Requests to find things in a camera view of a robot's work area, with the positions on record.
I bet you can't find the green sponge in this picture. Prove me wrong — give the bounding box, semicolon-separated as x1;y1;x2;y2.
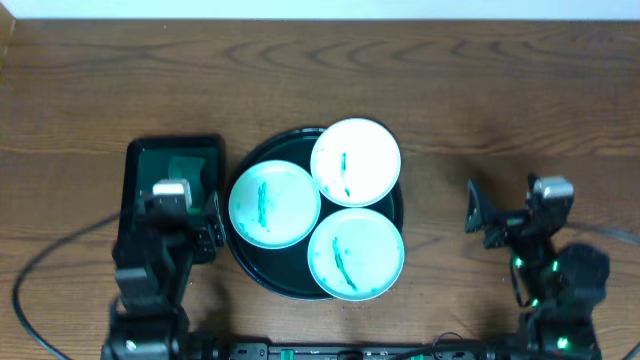
168;156;205;212

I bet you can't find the pale green plate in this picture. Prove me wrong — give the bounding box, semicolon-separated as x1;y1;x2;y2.
228;160;321;250
307;208;405;302

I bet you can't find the white plate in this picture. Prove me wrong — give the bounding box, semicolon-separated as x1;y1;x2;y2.
310;118;402;207

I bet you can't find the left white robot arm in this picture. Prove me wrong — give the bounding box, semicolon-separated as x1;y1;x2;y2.
100;191;228;360

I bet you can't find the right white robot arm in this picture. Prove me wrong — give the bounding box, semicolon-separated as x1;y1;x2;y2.
465;173;610;359

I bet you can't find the rectangular dark green tray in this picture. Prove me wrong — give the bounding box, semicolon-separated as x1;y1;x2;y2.
118;134;225;236

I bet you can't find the round dark green tray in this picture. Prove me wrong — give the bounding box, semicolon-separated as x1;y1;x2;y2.
230;128;403;300

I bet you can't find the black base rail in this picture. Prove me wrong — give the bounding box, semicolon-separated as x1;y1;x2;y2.
226;341;502;360

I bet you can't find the left black cable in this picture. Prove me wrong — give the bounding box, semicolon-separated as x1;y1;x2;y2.
11;212;124;360

